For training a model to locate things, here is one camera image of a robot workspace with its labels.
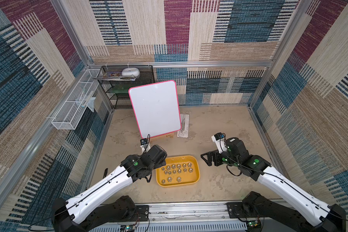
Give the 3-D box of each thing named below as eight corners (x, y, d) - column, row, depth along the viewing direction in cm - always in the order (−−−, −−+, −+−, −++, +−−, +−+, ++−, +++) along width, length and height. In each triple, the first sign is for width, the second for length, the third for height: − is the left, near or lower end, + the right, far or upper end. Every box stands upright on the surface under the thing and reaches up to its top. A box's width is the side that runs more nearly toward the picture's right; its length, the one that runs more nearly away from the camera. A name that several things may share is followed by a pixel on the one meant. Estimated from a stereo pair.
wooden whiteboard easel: (151, 145, 101) (150, 140, 96) (151, 142, 102) (150, 137, 97) (177, 138, 104) (177, 133, 99) (176, 135, 105) (176, 131, 101)
